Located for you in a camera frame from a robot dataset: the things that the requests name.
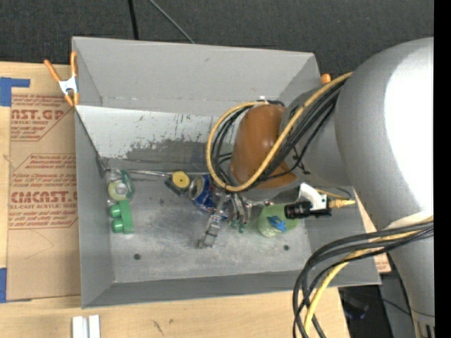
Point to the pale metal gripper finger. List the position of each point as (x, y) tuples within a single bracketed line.
[(215, 221), (208, 238)]

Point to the blue drink can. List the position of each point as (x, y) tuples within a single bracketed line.
[(202, 194)]

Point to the grey metal bin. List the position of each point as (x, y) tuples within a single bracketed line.
[(169, 231)]

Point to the pale green cup, blue print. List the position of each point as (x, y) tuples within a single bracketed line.
[(273, 222)]

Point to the yellow and black round tool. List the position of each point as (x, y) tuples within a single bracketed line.
[(180, 181)]

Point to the green toy block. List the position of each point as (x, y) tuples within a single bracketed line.
[(124, 217)]

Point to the brown cardboard board, red print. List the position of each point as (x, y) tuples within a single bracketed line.
[(38, 245)]

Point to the black cylinder on white bracket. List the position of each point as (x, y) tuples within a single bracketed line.
[(299, 209)]

